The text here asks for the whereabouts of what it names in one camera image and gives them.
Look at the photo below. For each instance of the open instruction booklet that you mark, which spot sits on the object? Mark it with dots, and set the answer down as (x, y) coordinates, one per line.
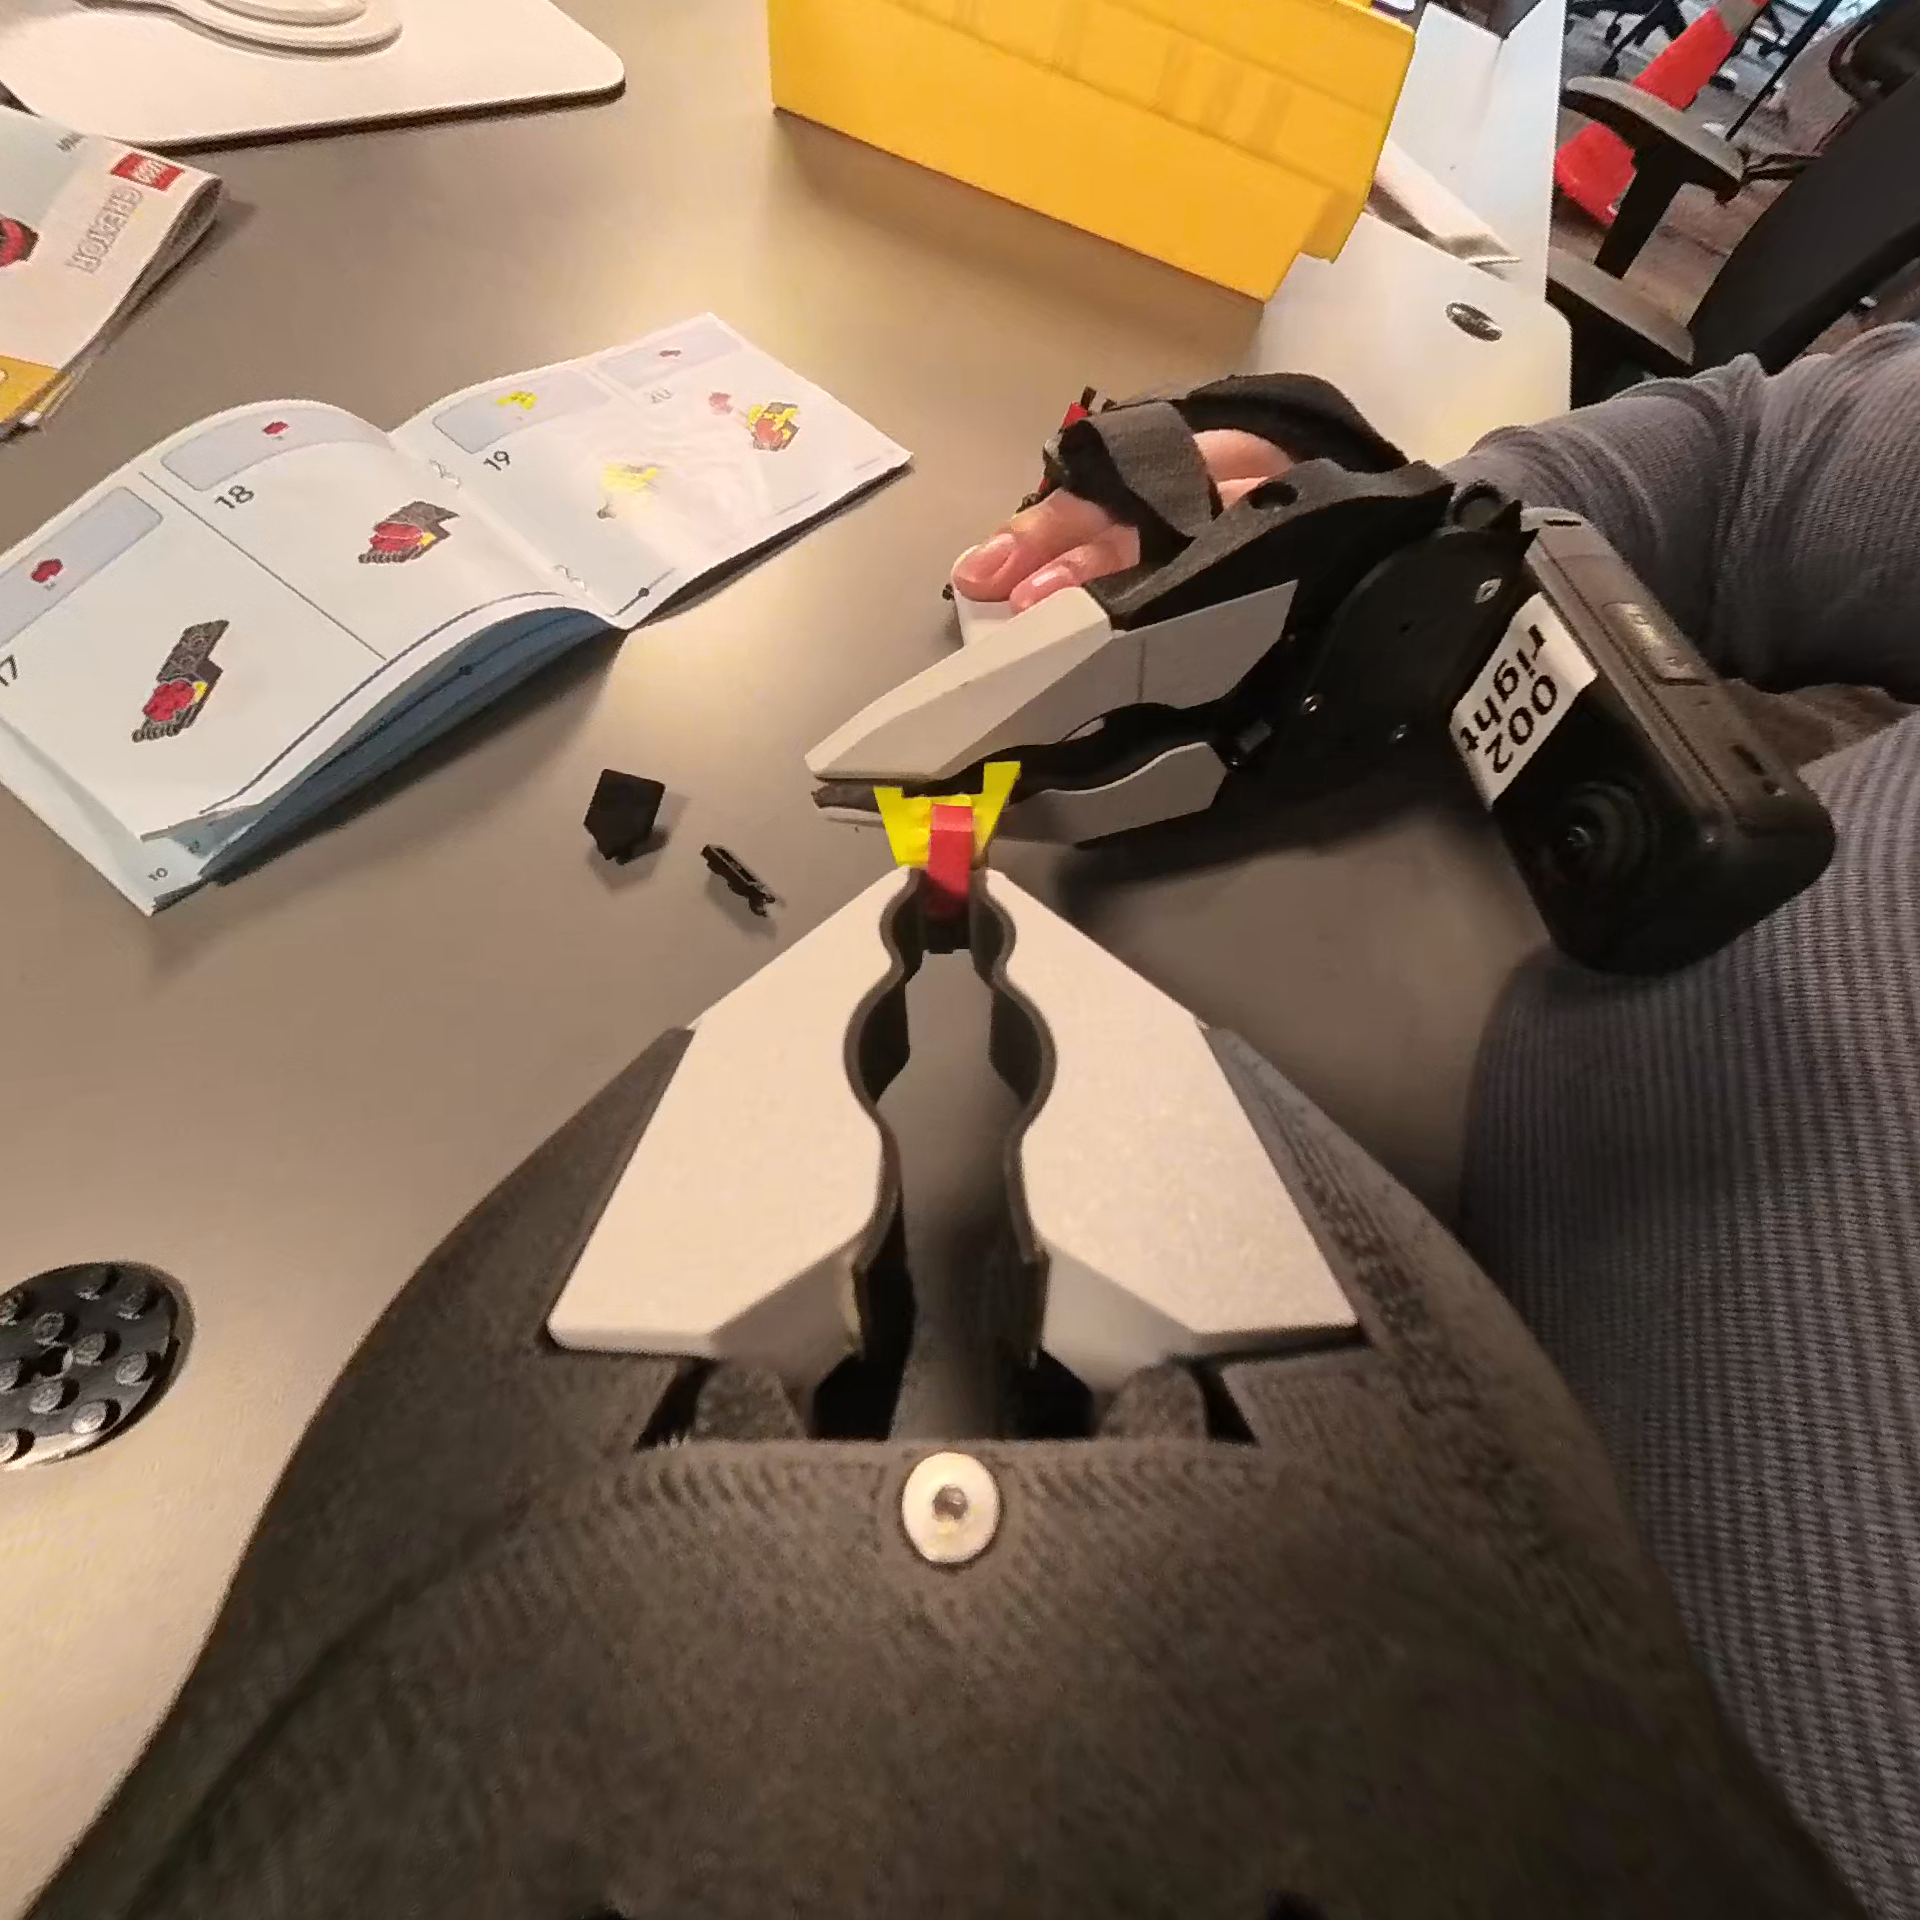
(300, 600)

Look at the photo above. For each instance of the yellow plastic bin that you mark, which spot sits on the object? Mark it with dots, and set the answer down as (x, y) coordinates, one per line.
(1051, 120)

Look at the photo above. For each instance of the person's right forearm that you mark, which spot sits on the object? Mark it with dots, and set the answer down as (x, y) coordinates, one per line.
(1724, 495)

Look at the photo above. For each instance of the clear plastic stand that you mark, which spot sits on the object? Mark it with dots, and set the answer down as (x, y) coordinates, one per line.
(270, 24)

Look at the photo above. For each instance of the black red yellow lego assembly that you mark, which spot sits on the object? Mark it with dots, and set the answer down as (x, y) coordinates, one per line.
(946, 862)

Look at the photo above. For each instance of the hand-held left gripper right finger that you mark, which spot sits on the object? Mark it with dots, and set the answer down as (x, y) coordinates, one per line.
(1186, 1184)

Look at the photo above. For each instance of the red plastic object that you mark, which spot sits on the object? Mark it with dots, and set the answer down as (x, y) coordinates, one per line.
(1694, 54)

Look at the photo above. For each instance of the white panel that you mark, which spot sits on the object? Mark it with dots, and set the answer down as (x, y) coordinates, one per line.
(1484, 149)

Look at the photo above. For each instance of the small black lego clip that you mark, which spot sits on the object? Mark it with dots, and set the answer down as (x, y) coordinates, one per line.
(740, 879)

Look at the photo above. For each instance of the black office chair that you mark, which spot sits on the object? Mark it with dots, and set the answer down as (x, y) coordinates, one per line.
(1800, 255)

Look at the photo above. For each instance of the black round lego plate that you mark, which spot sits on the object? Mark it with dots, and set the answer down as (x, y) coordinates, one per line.
(83, 1365)

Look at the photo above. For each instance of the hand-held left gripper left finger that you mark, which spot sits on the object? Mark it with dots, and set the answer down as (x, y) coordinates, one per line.
(735, 1184)

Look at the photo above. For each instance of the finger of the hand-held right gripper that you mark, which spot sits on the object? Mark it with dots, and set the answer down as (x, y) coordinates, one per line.
(1142, 787)
(1051, 669)

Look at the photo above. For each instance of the closed instruction booklet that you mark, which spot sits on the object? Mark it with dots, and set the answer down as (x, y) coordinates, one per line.
(91, 255)

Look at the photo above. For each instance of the black lego slope piece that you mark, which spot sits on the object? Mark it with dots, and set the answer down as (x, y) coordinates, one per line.
(623, 810)

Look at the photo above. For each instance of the person's right hand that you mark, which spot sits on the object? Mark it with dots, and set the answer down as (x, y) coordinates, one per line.
(1051, 546)

